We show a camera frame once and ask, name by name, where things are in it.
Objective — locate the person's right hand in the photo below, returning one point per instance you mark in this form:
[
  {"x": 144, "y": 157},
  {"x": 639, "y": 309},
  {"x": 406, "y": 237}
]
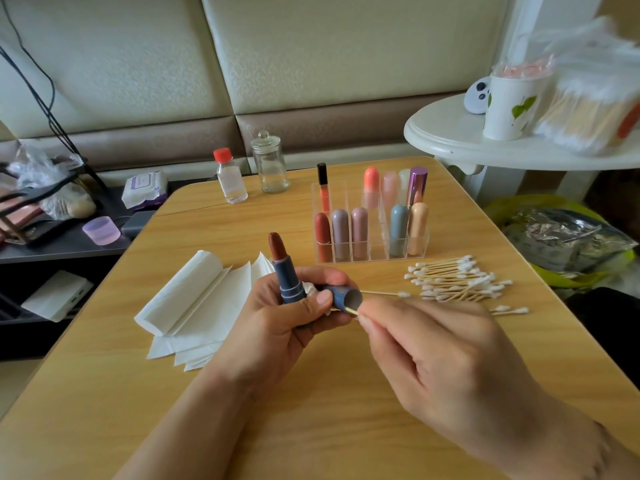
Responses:
[{"x": 460, "y": 375}]

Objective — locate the person's left hand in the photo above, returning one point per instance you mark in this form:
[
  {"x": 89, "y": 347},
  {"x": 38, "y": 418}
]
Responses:
[{"x": 265, "y": 335}]

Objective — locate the red lipstick navy tube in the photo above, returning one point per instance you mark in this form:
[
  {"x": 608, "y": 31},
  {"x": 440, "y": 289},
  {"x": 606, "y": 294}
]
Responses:
[{"x": 288, "y": 275}]

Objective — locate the stack of white tissues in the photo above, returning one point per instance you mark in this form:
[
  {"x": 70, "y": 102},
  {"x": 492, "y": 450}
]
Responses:
[{"x": 200, "y": 315}]

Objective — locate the navy lipstick cap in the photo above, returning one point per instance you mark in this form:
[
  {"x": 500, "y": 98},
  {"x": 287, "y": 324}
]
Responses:
[{"x": 345, "y": 298}]

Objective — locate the pile of cotton swabs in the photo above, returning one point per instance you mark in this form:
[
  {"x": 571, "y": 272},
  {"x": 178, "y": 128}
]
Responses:
[{"x": 460, "y": 282}]

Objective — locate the white tissue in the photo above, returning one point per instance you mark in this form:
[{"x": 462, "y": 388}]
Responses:
[{"x": 180, "y": 293}]

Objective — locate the red lipstick mauve tube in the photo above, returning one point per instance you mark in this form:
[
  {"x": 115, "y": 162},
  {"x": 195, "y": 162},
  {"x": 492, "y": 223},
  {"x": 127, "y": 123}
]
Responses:
[{"x": 341, "y": 237}]

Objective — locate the red lipstick dusty pink tube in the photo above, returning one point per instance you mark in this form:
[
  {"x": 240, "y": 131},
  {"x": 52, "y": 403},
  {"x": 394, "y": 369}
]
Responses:
[{"x": 359, "y": 235}]

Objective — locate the clear acrylic lipstick organizer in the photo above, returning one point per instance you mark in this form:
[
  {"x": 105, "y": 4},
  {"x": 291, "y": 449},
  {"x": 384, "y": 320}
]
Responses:
[{"x": 398, "y": 233}]

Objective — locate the person's right forearm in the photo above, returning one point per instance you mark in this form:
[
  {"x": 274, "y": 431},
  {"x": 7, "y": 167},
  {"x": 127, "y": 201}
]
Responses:
[{"x": 625, "y": 460}]

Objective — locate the person's left forearm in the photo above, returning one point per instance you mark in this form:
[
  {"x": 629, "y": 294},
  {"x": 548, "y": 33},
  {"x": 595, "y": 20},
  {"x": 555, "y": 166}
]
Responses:
[{"x": 185, "y": 435}]

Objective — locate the clear bottle red cap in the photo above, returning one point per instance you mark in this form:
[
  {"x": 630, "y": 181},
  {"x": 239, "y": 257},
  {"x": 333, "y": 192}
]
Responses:
[{"x": 231, "y": 180}]

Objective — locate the glass jar with lid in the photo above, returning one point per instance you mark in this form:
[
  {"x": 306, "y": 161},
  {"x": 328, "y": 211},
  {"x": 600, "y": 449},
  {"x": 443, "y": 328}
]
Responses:
[{"x": 270, "y": 167}]

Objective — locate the yellow-green bin with bag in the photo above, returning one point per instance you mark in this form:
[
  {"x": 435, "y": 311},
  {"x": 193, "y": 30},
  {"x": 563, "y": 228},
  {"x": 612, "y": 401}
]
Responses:
[{"x": 565, "y": 240}]

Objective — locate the wet wipes pack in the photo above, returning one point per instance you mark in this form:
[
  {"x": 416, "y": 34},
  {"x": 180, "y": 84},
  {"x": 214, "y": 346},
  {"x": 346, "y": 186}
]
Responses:
[{"x": 145, "y": 190}]

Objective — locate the small purple plastic cup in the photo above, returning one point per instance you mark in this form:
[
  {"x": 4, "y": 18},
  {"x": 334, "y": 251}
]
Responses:
[{"x": 101, "y": 231}]

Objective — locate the white power bank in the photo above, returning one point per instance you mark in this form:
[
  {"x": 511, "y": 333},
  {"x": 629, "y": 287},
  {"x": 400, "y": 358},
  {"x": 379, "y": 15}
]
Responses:
[{"x": 56, "y": 296}]

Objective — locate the black low shelf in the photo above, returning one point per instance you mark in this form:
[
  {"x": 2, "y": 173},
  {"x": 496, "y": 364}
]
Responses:
[{"x": 65, "y": 250}]

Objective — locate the white round side table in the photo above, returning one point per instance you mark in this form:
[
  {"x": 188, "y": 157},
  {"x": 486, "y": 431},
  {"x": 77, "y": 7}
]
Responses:
[{"x": 450, "y": 130}]

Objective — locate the white mug green leaf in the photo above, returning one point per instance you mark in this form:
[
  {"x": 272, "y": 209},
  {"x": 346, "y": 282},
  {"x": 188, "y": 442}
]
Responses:
[{"x": 515, "y": 105}]

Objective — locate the crumpled clear plastic bag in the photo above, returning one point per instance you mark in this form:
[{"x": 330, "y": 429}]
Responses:
[{"x": 45, "y": 165}]

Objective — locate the white panda figure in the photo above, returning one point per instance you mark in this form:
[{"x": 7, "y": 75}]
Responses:
[{"x": 478, "y": 96}]

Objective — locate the beige padded backrest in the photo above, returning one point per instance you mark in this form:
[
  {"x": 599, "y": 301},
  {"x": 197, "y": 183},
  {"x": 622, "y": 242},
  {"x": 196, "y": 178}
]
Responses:
[{"x": 370, "y": 45}]

